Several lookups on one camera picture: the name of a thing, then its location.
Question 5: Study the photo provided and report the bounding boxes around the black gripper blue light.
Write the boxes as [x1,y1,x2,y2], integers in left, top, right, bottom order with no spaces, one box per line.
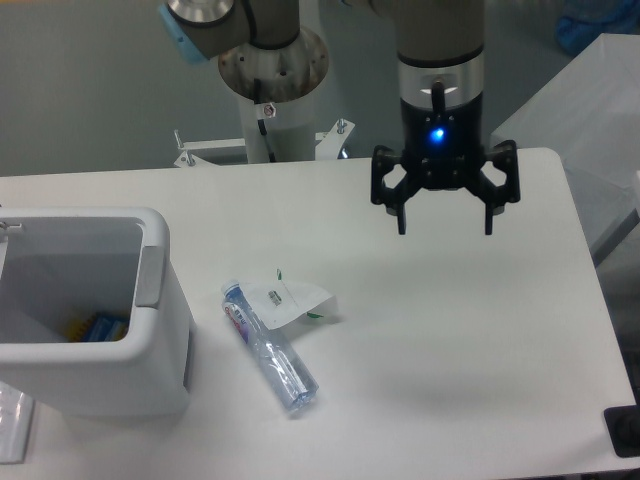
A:
[370,89,522,237]

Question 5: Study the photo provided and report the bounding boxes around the white paper wrapper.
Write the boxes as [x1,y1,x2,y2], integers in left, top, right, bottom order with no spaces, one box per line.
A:
[239,270,339,330]

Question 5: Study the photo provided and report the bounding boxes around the clear plastic water bottle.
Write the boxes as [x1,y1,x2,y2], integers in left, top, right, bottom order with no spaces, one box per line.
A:
[221,280,319,413]

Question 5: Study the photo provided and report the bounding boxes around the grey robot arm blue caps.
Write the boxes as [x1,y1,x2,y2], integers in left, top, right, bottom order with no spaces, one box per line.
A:
[159,1,521,231]

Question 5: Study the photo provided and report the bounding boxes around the white plastic trash can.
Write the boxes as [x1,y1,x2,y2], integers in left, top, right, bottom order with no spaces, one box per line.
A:
[1,207,195,416]

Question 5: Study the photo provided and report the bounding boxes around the white side table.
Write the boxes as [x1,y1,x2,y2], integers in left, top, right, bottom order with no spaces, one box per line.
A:
[488,33,640,266]

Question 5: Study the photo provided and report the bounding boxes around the blue object on floor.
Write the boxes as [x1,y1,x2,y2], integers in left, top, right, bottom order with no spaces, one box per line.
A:
[555,1,639,56]

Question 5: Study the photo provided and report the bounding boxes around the black device at table edge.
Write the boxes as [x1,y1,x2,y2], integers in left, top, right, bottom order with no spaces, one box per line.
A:
[604,405,639,458]

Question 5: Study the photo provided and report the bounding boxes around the blue yellow box in bin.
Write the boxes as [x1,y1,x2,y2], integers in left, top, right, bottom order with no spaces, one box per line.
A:
[64,312,130,343]

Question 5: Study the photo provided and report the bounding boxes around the white mounting bracket with bolts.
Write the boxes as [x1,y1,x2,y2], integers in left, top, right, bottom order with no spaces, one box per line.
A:
[173,118,356,168]

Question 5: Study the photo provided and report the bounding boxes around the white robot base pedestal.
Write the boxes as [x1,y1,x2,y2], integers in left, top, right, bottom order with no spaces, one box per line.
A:
[218,27,329,140]

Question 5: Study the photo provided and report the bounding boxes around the black cable on pedestal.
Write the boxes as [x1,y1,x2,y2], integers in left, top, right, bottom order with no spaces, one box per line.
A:
[252,77,278,164]

